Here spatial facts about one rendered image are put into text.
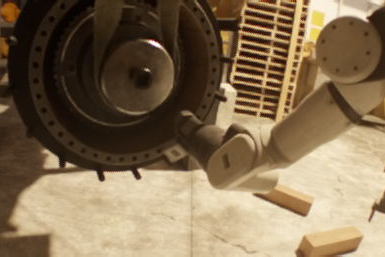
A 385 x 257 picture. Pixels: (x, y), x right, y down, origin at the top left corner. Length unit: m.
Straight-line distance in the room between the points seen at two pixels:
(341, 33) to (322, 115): 0.10
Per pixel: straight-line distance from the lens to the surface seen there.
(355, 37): 0.31
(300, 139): 0.36
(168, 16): 0.53
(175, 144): 0.57
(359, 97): 0.33
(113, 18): 0.50
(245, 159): 0.38
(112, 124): 0.66
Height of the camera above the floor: 0.92
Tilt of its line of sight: 18 degrees down
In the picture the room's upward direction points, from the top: 9 degrees clockwise
